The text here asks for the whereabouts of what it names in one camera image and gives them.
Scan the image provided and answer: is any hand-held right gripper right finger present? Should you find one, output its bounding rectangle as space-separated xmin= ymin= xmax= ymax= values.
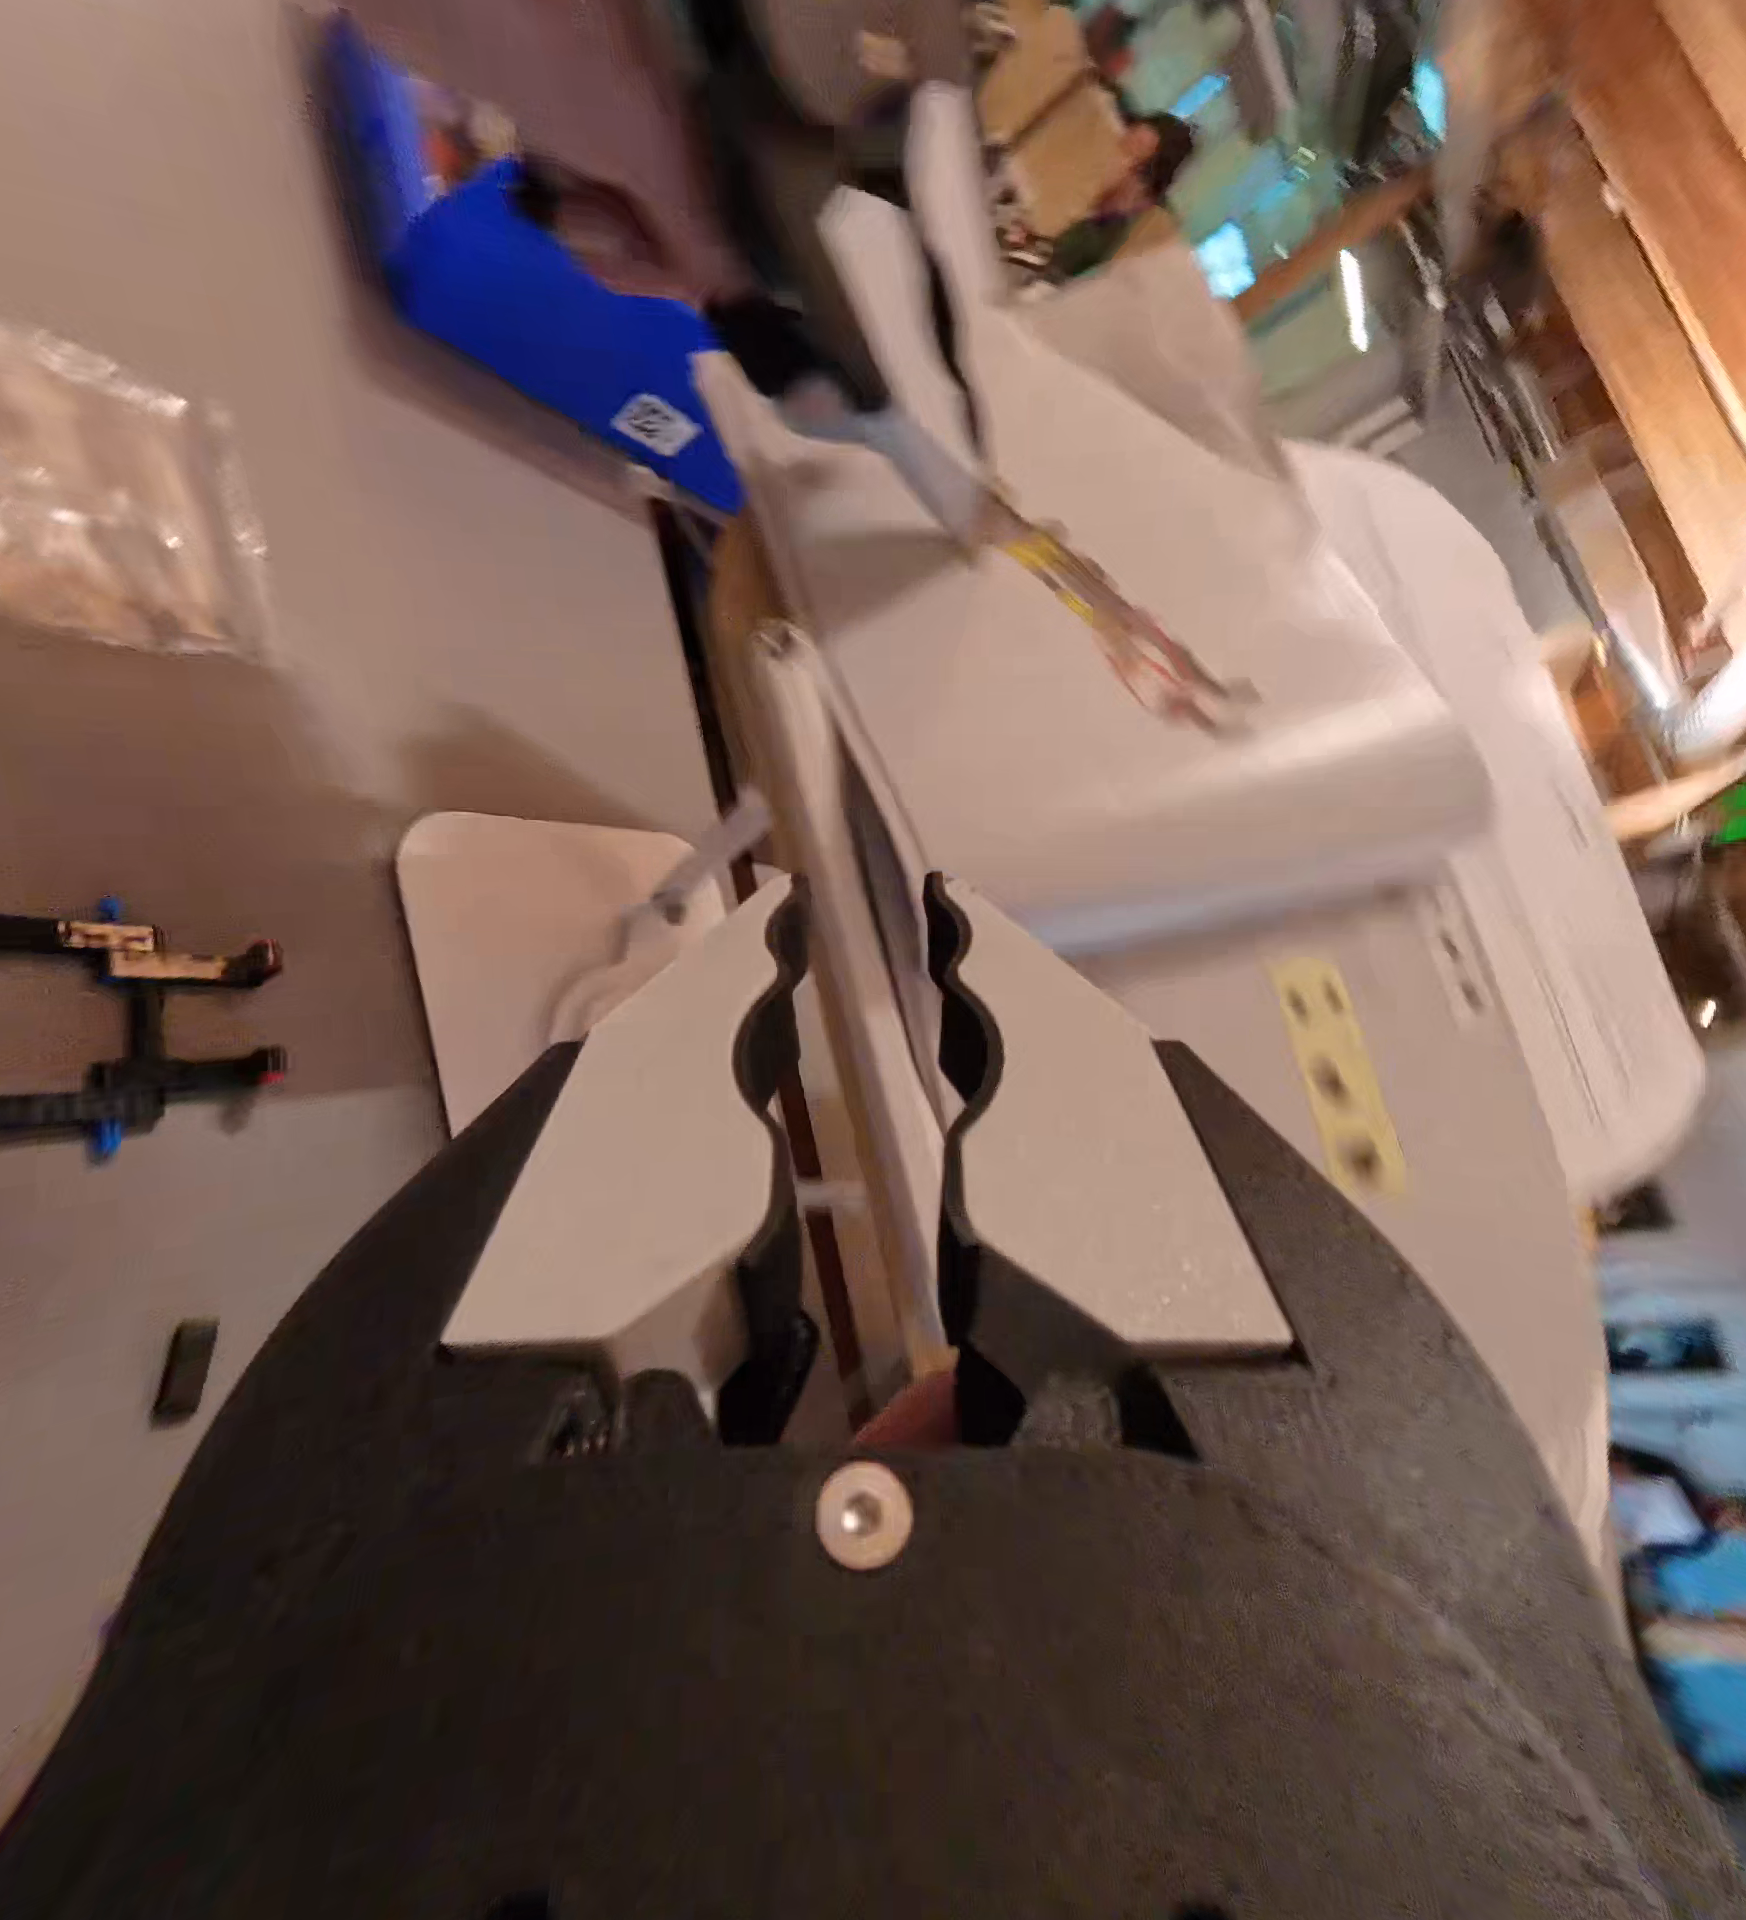
xmin=920 ymin=872 xmax=1297 ymax=1446

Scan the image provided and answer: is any clear plastic bag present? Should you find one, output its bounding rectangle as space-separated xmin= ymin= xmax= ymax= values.
xmin=0 ymin=286 xmax=278 ymax=662

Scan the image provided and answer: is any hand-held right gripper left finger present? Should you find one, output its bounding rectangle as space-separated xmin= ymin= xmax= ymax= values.
xmin=442 ymin=872 xmax=818 ymax=1446

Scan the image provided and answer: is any lego instruction booklet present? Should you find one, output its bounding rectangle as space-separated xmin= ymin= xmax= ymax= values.
xmin=692 ymin=225 xmax=1618 ymax=1593

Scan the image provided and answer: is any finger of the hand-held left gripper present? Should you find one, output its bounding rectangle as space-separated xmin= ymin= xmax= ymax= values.
xmin=903 ymin=78 xmax=1038 ymax=460
xmin=817 ymin=183 xmax=987 ymax=518

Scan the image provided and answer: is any blue plastic bin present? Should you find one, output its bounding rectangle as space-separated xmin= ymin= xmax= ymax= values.
xmin=314 ymin=11 xmax=748 ymax=518

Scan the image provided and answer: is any black lego chassis assembly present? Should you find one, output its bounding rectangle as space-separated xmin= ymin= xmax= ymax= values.
xmin=0 ymin=898 xmax=290 ymax=1165

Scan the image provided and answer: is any printed paper sheet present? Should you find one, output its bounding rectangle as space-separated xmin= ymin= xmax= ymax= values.
xmin=1285 ymin=435 xmax=1715 ymax=1209

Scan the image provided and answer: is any small black lego piece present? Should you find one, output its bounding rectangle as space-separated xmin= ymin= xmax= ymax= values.
xmin=153 ymin=1317 xmax=224 ymax=1428

